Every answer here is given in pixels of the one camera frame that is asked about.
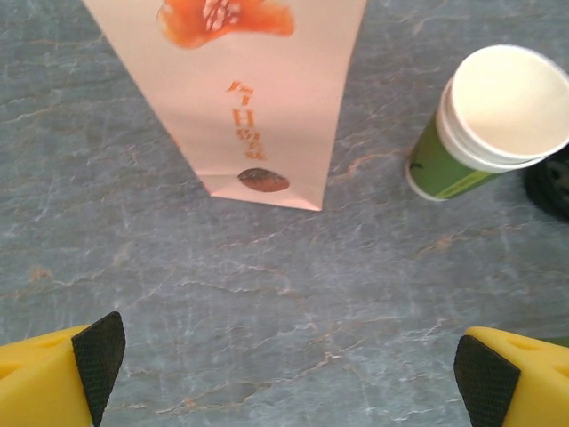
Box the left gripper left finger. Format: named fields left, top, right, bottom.
left=0, top=310, right=127, bottom=427

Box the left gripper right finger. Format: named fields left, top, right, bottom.
left=453, top=326, right=569, bottom=427

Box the black plastic cup lid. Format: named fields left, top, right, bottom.
left=523, top=146, right=569, bottom=219

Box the green paper coffee cup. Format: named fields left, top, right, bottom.
left=437, top=44, right=569, bottom=174
left=405, top=77, right=552, bottom=202

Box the pink printed paper bag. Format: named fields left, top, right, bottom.
left=82, top=0, right=370, bottom=213

